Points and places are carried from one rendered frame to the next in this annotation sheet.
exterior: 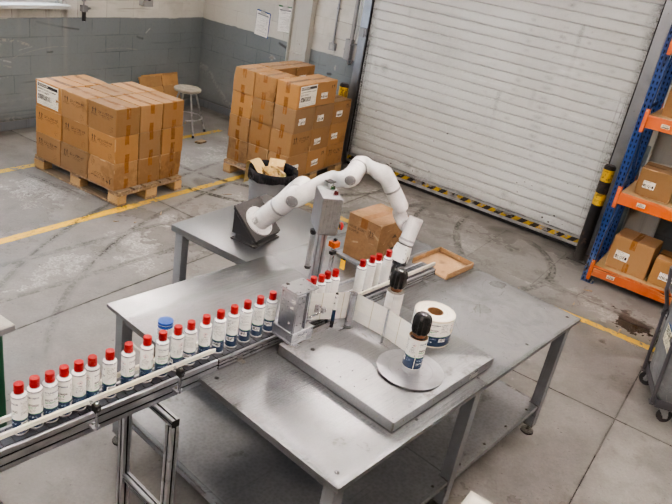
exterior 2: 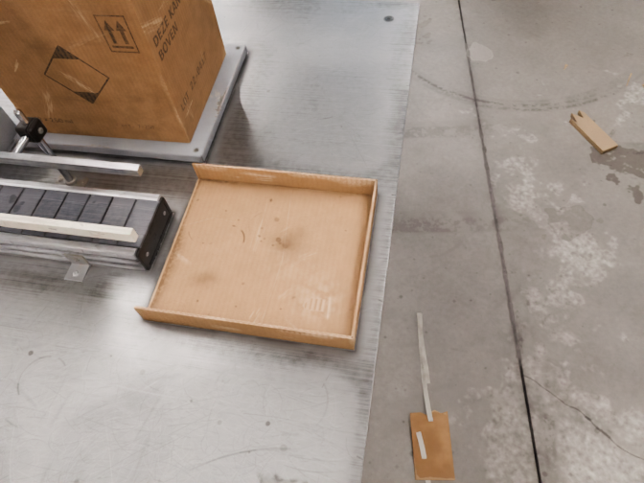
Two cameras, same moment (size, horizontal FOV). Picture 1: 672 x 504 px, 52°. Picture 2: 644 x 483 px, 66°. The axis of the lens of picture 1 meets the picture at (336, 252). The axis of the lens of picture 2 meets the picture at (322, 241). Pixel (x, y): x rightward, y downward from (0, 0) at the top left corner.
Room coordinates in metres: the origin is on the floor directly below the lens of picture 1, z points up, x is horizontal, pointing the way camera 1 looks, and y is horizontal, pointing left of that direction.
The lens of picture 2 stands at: (3.82, -1.07, 1.47)
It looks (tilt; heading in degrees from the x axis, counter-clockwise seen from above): 57 degrees down; 69
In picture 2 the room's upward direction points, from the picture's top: 8 degrees counter-clockwise
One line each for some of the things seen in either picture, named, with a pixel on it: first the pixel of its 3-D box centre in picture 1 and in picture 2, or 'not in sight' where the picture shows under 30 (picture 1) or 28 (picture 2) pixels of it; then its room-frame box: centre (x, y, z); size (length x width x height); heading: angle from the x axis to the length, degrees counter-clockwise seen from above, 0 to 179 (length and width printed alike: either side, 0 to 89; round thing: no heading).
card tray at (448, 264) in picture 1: (443, 262); (264, 246); (3.89, -0.67, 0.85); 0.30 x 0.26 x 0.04; 142
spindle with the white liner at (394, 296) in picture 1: (394, 296); not in sight; (2.99, -0.32, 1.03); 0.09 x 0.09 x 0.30
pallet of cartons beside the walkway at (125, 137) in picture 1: (109, 135); not in sight; (6.32, 2.35, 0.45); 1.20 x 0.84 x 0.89; 61
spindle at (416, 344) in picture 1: (417, 341); not in sight; (2.59, -0.42, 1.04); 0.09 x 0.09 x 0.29
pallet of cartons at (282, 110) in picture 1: (290, 123); not in sight; (7.47, 0.75, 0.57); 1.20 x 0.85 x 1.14; 152
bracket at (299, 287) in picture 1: (300, 286); not in sight; (2.71, 0.13, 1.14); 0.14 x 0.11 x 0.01; 142
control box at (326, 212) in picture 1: (326, 210); not in sight; (3.07, 0.08, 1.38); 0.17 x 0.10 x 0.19; 17
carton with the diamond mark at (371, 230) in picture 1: (376, 234); (103, 27); (3.81, -0.22, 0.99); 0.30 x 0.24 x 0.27; 143
